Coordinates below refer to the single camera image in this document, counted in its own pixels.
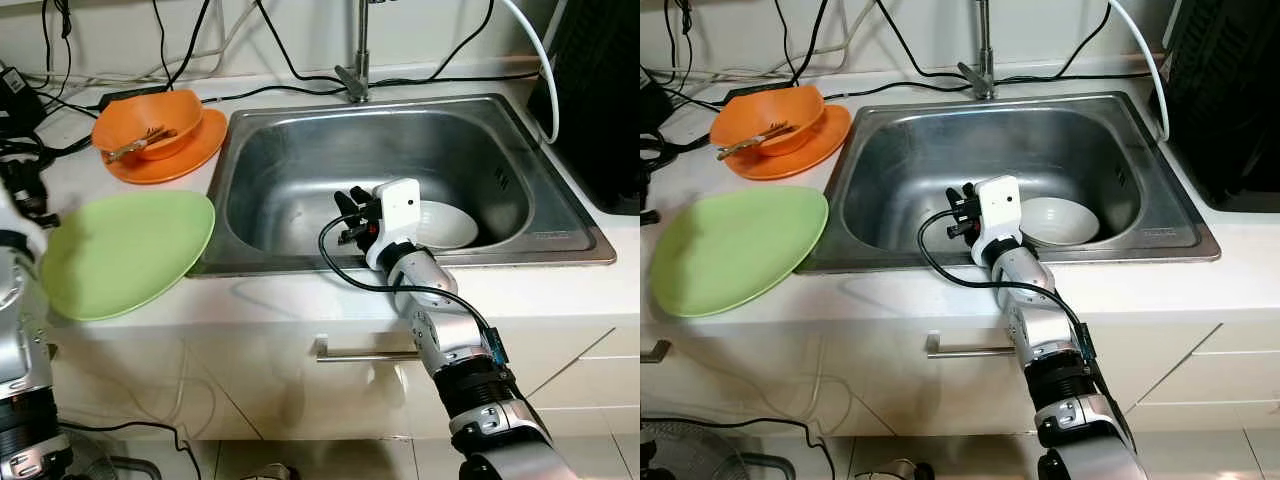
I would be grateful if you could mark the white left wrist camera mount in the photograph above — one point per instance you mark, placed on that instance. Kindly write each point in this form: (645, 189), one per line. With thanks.
(15, 225)

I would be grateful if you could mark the grey floor fan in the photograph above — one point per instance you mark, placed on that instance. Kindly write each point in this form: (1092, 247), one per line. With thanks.
(690, 455)

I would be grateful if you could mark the black slatted appliance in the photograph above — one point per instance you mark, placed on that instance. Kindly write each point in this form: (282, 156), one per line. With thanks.
(600, 110)
(1230, 110)

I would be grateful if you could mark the brownish metal fork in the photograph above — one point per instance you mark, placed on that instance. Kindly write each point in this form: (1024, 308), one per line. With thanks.
(140, 145)
(755, 140)

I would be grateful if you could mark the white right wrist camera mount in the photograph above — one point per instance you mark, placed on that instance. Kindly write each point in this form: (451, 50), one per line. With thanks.
(1003, 210)
(400, 215)

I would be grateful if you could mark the metal kitchen faucet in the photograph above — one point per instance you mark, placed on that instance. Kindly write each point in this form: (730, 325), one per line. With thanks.
(978, 80)
(352, 80)

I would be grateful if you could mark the orange bowl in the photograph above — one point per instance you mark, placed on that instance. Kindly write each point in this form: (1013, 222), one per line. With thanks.
(178, 110)
(798, 105)

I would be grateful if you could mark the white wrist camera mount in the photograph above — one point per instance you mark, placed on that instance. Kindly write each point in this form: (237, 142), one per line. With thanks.
(1003, 210)
(400, 215)
(15, 225)

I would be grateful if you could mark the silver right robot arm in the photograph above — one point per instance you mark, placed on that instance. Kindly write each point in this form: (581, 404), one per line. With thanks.
(450, 340)
(1050, 340)

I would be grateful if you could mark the stainless steel sink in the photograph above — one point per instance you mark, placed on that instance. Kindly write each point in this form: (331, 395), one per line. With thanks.
(300, 170)
(900, 165)

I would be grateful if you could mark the white kitchen base cabinet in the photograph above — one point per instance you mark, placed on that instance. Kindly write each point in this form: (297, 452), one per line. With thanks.
(250, 390)
(870, 390)

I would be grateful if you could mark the orange plate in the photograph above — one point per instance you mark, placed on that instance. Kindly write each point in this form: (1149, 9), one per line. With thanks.
(200, 157)
(825, 150)

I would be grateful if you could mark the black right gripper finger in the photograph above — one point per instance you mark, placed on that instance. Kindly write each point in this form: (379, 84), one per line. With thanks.
(345, 202)
(969, 191)
(361, 194)
(954, 199)

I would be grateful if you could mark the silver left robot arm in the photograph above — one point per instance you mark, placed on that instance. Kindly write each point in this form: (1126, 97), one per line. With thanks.
(20, 340)

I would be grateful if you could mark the light green plate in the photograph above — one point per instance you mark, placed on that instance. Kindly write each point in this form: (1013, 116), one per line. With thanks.
(125, 255)
(735, 250)

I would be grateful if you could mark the bulky black power adapter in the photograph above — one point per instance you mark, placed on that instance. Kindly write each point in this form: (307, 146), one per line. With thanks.
(15, 95)
(652, 100)

